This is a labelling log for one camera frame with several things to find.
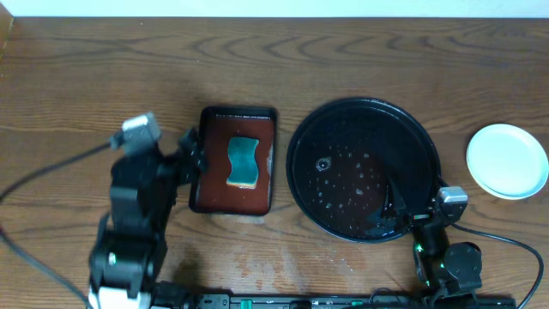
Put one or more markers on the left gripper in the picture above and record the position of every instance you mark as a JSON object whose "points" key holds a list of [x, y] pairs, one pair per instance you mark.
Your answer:
{"points": [[197, 159]]}

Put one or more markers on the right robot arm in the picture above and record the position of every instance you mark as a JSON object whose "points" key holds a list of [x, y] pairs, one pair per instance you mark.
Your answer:
{"points": [[447, 270]]}

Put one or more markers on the rectangular black red tray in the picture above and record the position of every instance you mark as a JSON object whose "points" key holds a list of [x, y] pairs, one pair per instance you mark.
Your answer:
{"points": [[211, 194]]}

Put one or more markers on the round black tray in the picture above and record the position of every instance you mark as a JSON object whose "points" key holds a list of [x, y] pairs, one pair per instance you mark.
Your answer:
{"points": [[340, 156]]}

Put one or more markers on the green yellow sponge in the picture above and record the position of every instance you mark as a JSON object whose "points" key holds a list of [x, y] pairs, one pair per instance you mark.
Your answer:
{"points": [[241, 153]]}

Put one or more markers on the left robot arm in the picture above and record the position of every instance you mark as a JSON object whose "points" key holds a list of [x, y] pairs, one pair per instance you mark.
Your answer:
{"points": [[131, 242]]}

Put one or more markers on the pale green plate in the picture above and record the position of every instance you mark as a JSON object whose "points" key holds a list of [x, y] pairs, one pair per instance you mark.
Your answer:
{"points": [[507, 161]]}

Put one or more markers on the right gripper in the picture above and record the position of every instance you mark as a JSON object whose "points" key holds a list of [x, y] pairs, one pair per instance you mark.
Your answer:
{"points": [[415, 217]]}

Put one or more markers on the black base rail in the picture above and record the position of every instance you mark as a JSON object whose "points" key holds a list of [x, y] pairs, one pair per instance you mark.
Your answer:
{"points": [[167, 295]]}

